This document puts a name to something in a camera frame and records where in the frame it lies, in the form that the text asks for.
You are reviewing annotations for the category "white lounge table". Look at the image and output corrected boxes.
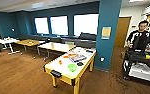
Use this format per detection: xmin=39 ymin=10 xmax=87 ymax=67
xmin=0 ymin=37 xmax=21 ymax=56

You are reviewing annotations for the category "black floor cable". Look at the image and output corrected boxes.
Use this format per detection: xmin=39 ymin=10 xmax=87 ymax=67
xmin=105 ymin=71 xmax=139 ymax=94

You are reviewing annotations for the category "flat orange disc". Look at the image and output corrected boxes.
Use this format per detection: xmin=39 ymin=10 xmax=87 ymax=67
xmin=62 ymin=54 xmax=69 ymax=59

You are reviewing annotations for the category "yellow-legged gaming table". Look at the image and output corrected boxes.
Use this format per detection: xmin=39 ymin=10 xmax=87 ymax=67
xmin=43 ymin=46 xmax=98 ymax=94

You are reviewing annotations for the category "colourful board game box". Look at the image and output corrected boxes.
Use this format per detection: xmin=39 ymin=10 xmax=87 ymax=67
xmin=68 ymin=53 xmax=88 ymax=64

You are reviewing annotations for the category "yellow wall sign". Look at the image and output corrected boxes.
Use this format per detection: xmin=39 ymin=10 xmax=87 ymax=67
xmin=101 ymin=26 xmax=112 ymax=40

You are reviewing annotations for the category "white floor-level wall outlet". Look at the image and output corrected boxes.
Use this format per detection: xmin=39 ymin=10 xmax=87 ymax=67
xmin=100 ymin=56 xmax=105 ymax=62

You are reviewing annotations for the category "dark padded backrest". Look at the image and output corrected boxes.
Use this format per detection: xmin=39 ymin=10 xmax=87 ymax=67
xmin=78 ymin=31 xmax=98 ymax=42

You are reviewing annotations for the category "red yellow game box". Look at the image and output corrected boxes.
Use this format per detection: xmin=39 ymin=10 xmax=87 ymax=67
xmin=67 ymin=51 xmax=79 ymax=57

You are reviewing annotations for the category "white storage box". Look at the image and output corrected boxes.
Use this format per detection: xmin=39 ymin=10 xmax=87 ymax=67
xmin=128 ymin=62 xmax=150 ymax=82

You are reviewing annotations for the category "light brown door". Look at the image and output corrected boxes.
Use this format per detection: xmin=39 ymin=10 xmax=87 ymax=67
xmin=114 ymin=16 xmax=132 ymax=48

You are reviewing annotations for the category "dark window bench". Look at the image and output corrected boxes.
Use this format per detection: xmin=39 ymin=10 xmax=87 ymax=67
xmin=17 ymin=33 xmax=98 ymax=50

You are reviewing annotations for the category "wooden lounge table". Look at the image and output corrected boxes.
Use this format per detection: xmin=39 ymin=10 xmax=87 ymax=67
xmin=36 ymin=41 xmax=76 ymax=61
xmin=14 ymin=38 xmax=46 ymax=56

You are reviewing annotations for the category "white blue-rimmed bowl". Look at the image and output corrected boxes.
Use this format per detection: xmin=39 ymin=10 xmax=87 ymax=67
xmin=86 ymin=49 xmax=95 ymax=54

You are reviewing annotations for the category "small orange cup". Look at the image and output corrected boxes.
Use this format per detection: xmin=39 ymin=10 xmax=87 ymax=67
xmin=58 ymin=59 xmax=63 ymax=66

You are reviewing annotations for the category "bright window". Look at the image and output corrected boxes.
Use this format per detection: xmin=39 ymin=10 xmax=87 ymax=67
xmin=33 ymin=17 xmax=51 ymax=35
xmin=73 ymin=13 xmax=100 ymax=37
xmin=49 ymin=15 xmax=70 ymax=36

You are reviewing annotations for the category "person in dark shirt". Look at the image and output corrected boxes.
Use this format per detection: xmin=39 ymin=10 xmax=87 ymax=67
xmin=125 ymin=19 xmax=150 ymax=53

